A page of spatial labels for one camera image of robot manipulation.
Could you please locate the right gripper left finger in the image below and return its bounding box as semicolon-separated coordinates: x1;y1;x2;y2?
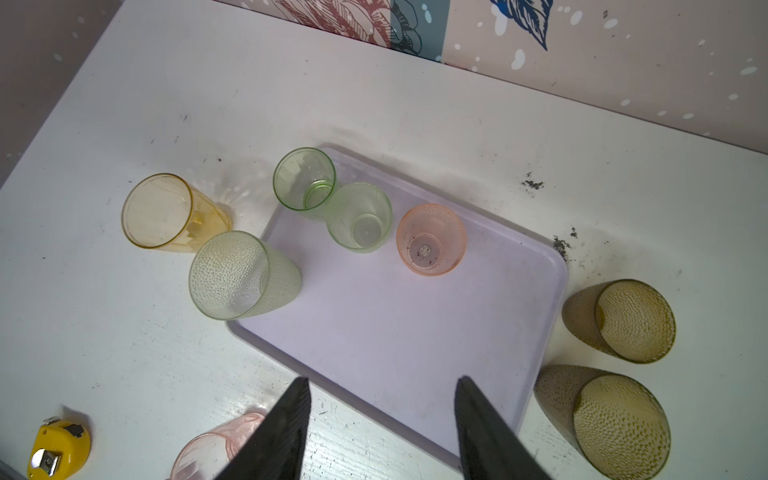
216;377;312;479

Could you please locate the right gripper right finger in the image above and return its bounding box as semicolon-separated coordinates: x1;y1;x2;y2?
454;376;550;480

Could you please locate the pink plastic cup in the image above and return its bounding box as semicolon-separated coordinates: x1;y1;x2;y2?
169;411;266;480
395;203;467;276

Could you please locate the clear pale plastic cup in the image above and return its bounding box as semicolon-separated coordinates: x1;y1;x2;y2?
188;230;302;321

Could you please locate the pale green plastic cup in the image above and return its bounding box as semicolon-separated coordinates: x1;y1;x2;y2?
326;182;393;253

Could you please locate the yellow plastic cup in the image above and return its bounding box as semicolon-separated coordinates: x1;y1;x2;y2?
121;173;232;253

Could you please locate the bright green plastic cup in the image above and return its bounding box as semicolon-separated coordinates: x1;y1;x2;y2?
272;147;340;221

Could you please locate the lavender plastic tray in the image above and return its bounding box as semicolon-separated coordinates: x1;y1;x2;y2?
229;146;568;468

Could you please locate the near brown textured cup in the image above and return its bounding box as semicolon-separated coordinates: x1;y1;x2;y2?
534;365;671;479

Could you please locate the brown textured cup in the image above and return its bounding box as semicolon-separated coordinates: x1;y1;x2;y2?
562;279;676;364
534;365;671;479

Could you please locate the far brown textured cup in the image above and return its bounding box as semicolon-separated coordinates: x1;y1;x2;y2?
562;279;676;364

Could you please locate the yellow tape measure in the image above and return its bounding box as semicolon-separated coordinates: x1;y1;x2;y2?
27;417;92;480

